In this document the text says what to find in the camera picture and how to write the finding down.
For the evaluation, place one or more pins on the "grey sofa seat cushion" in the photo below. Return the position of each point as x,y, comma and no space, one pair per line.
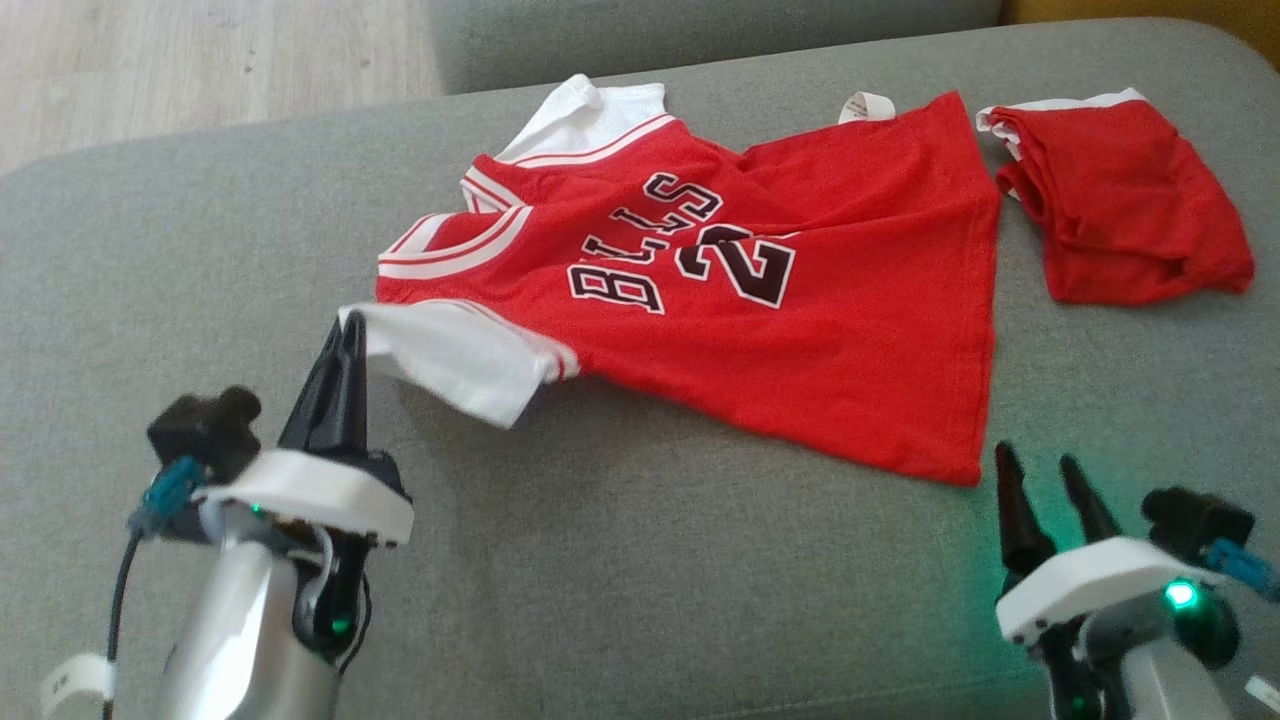
700,35

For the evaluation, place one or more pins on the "red Bulls jersey shirt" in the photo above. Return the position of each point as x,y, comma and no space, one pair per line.
850,330

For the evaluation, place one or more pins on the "large yellow sofa back cushion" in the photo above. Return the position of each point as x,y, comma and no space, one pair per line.
1150,12

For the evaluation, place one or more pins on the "red shorts white stripe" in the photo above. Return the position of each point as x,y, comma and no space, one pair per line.
1120,200

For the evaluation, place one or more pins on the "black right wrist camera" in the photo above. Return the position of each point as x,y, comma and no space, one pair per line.
1195,520

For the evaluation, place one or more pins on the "grey and yellow sofa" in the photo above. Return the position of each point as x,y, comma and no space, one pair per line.
700,580

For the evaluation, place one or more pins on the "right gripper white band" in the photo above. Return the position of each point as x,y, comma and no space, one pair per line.
1080,585

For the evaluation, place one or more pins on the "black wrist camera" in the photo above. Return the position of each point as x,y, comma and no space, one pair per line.
1195,520
205,430

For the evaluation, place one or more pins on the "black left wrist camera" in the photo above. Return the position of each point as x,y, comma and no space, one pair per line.
205,430

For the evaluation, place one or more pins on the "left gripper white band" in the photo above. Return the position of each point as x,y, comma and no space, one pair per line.
320,490

